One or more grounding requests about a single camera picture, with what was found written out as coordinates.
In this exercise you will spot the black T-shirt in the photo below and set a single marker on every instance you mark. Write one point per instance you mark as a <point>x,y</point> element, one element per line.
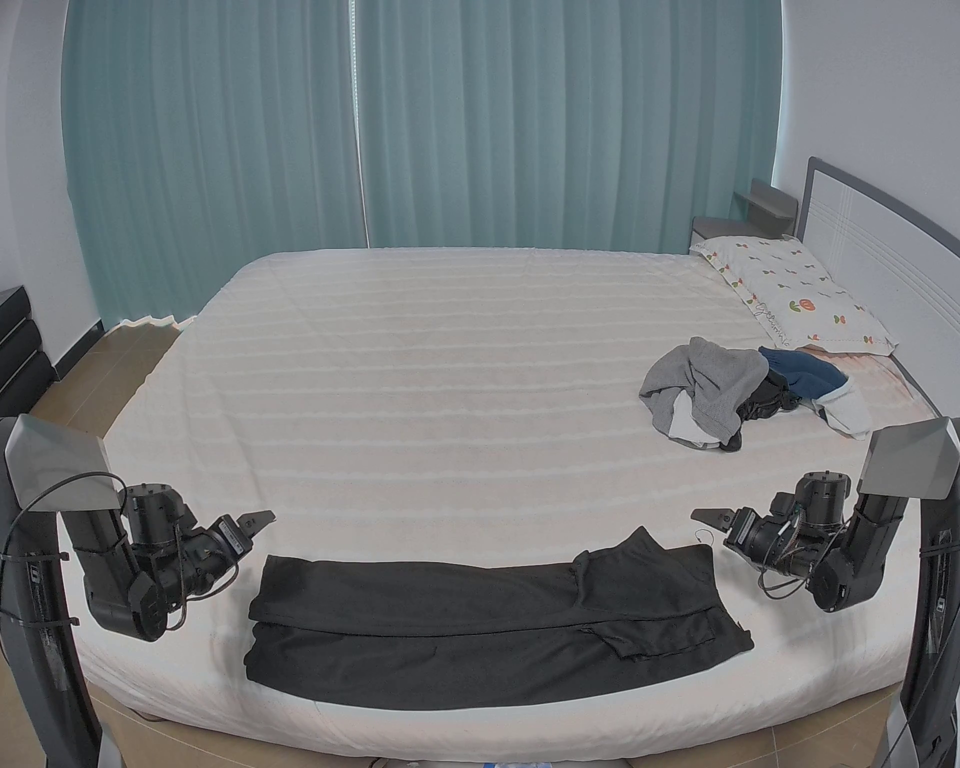
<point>487,630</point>

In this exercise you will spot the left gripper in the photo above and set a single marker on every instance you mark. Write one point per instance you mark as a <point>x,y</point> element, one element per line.
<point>206,559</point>

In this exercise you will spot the black chest of drawers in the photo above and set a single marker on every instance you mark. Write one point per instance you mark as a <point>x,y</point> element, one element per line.
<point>22,345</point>

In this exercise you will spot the pile of clothes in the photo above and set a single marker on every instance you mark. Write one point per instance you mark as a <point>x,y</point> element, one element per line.
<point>712,375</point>

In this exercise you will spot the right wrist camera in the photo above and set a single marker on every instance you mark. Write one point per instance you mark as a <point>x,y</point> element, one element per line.
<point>739,531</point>

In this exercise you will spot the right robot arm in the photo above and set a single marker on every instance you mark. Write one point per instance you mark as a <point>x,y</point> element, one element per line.
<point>915,457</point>

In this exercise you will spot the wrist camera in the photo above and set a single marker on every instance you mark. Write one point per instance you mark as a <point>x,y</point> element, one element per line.
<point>234,538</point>
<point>739,531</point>

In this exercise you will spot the grey bedside table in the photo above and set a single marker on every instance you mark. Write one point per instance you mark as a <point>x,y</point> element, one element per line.
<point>772,201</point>

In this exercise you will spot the bed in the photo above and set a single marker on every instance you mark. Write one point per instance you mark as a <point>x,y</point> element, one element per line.
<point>450,360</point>

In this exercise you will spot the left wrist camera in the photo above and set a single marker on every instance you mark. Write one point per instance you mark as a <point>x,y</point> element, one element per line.
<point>234,538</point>

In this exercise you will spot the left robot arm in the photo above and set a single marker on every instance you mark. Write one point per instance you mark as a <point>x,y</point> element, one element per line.
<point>52,457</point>

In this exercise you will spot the blue-green curtain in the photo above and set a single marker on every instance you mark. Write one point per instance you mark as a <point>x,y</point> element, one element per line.
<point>562,112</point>
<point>225,150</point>

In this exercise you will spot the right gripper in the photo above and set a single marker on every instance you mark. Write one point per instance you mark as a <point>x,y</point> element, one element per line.
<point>769,546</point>

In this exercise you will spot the white printed pillow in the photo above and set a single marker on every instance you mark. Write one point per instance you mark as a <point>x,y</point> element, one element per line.
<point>795,289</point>

